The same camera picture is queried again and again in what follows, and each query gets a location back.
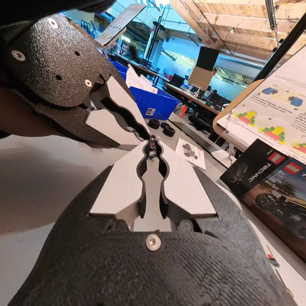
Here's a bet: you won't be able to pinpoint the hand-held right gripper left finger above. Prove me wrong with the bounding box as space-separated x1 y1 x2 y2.
89 140 148 226

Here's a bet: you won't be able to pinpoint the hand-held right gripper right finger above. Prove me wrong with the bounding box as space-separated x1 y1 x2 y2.
158 141 217 222

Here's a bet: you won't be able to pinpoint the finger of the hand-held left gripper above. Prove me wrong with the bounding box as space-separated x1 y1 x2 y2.
91 76 151 142
86 108 145 146

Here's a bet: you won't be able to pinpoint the short black lego beam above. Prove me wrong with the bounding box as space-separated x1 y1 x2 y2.
148 134 159 161

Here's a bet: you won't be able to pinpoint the lego set box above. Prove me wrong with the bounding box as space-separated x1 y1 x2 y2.
219 138 306 262

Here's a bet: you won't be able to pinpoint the white papers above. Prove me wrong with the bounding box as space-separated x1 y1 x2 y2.
125 64 159 94

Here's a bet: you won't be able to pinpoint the blue plastic bin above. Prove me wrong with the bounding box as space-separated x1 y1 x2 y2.
106 58 129 80
129 86 180 120

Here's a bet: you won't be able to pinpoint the small car cover booklet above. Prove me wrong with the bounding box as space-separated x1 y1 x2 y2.
175 138 207 171

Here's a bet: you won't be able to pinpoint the open instruction booklet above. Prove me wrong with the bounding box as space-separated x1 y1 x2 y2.
214 179 243 213

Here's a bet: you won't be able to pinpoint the white flat stand base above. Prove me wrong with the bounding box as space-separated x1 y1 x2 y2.
211 149 237 168

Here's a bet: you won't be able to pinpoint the black office chair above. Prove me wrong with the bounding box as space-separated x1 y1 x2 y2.
188 114 214 135

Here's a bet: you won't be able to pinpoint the tilted display board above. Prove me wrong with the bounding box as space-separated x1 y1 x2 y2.
95 4 147 47

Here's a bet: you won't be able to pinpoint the long wooden table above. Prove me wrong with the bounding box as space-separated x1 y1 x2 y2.
164 82 224 115

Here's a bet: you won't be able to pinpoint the cardboard sign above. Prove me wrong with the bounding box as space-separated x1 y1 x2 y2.
188 66 214 92

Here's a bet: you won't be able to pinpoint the black square panel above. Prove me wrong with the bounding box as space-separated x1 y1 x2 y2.
196 46 221 72

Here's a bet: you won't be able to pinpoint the instruction poster board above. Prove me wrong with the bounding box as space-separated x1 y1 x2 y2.
212 44 306 166

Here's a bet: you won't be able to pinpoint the black pole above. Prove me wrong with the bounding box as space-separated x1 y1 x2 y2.
252 14 306 83

